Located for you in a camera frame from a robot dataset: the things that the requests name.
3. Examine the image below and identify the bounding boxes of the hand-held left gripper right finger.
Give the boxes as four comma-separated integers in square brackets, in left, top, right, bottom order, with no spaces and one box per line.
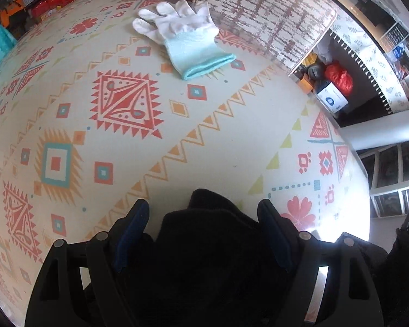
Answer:
[257,198,384,327]

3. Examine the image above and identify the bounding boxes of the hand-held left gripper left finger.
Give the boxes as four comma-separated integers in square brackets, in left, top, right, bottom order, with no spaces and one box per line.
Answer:
[25,198,151,327]

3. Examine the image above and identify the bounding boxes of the black pants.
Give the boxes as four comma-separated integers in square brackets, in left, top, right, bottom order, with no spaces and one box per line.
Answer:
[83,188,390,327]

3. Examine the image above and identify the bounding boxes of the patterned tablecloth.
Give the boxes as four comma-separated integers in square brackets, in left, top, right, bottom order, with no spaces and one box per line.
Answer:
[0,0,373,327]

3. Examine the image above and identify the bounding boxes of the white box with blue logo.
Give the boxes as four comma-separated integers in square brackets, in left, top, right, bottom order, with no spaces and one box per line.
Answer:
[315,83,349,115]

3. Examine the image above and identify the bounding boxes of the orange box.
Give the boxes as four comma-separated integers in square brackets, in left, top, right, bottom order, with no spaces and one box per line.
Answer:
[299,74,316,93]

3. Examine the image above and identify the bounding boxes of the grey round object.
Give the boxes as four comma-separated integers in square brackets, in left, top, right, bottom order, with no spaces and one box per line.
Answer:
[308,63,324,80]

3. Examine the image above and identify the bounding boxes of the red plastic bag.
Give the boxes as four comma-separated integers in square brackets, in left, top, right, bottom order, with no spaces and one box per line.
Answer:
[323,60,354,93]

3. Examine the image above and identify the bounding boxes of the leaf print fringed cloth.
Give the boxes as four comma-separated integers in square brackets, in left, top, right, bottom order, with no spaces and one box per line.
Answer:
[328,16,409,115]

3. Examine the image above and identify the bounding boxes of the white glove with blue cuff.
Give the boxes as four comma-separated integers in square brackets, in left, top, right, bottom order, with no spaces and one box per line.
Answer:
[132,1,238,82]

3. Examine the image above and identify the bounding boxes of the chair with white patterned cover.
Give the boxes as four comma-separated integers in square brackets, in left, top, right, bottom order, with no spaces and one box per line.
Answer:
[192,0,339,76]

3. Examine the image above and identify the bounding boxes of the clear plastic container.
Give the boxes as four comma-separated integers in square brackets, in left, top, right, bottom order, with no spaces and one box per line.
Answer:
[384,20,409,57]

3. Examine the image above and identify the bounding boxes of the orange and black tool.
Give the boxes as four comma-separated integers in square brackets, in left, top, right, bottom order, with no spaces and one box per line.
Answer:
[0,0,30,28]

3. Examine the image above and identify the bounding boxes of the white furniture rail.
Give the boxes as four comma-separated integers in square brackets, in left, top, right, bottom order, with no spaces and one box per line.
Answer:
[341,108,409,153]

